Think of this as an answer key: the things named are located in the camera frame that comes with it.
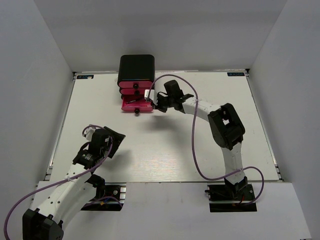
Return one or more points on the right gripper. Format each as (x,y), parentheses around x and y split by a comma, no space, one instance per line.
(159,106)

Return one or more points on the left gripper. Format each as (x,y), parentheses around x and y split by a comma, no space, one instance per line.
(117,138)

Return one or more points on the pink drawer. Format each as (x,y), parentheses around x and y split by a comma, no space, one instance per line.
(139,107)
(132,91)
(134,84)

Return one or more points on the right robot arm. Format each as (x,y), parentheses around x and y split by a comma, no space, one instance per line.
(226,127)

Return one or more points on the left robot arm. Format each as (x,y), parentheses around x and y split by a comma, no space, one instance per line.
(80,185)

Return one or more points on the black drawer cabinet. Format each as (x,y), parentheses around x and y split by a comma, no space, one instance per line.
(136,67)

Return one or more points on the left blue label sticker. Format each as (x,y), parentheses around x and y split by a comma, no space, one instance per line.
(85,77)

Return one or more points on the blue label sticker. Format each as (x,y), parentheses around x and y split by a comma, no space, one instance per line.
(236,74)
(85,77)

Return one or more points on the right blue label sticker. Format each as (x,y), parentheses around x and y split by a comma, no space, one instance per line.
(236,74)

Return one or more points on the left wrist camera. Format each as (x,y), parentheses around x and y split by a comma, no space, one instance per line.
(89,130)

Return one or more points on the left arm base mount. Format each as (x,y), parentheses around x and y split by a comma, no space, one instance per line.
(110,198)

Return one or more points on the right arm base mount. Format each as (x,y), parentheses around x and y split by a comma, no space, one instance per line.
(222,201)

